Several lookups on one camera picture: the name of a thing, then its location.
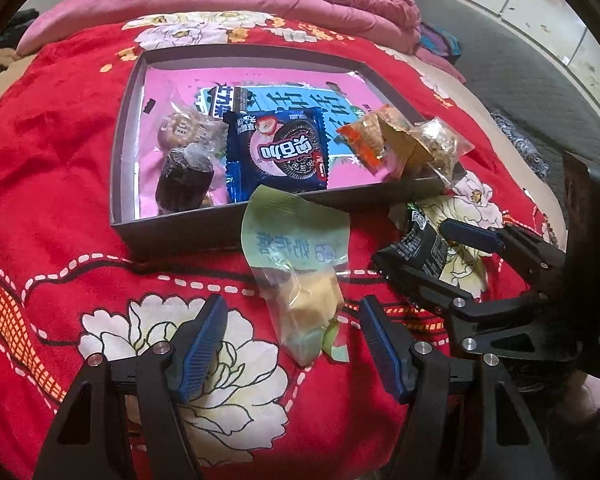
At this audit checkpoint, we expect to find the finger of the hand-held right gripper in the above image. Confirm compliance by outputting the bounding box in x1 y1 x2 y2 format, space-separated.
440 219 566 296
400 267 581 361

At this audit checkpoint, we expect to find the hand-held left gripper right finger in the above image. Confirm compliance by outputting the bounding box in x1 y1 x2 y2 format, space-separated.
359 295 558 480

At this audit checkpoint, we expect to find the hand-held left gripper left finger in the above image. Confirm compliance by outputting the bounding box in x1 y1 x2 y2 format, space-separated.
32 294 229 480

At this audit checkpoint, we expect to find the clear nut brittle packet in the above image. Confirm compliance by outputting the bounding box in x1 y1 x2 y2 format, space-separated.
407 116 476 188

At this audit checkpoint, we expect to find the grey cardboard box tray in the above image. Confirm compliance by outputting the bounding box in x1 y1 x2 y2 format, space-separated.
109 44 463 263

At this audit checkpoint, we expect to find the orange noodle snack packet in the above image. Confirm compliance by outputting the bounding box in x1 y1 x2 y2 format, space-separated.
336 105 433 181

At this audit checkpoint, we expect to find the green clear pastry packet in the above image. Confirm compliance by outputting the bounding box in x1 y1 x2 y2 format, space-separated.
241 185 352 367

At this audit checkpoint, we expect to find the brown cupcake packet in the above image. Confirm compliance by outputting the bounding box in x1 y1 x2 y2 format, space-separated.
155 142 216 213

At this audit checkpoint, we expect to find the blue cookie packet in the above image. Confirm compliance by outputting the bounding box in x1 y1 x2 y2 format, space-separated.
223 107 330 205

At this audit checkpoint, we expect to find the round pastry clear packet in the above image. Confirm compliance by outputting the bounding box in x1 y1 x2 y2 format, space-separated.
155 100 226 153

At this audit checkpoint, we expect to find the person's right forearm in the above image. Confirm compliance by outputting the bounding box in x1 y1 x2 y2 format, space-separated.
560 367 600 436

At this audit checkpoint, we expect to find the black white patterned cloth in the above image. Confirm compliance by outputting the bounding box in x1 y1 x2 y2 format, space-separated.
490 110 551 178

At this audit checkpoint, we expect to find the pink garment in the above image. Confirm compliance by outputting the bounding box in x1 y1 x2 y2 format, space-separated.
415 47 468 86

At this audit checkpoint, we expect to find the grey quilted headboard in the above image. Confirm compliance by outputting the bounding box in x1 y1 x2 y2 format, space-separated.
402 0 600 201

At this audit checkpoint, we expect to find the colourful striped cloth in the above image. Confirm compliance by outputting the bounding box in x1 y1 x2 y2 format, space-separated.
417 22 463 61

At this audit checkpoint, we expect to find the red floral blanket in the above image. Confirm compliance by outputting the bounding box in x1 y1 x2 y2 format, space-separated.
0 10 556 480

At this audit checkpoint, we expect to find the floral mural panel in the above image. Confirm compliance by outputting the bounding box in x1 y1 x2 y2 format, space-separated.
442 0 588 91

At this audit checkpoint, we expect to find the pink folded quilt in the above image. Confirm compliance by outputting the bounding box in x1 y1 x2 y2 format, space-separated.
227 0 423 53

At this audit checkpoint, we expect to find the pink book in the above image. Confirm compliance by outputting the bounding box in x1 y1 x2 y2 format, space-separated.
137 65 396 216

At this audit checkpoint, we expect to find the pink pillow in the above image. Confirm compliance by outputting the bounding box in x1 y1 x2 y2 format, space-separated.
15 0 311 56

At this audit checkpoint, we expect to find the black clothes pile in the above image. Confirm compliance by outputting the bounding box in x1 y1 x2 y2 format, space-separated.
5 7 41 36

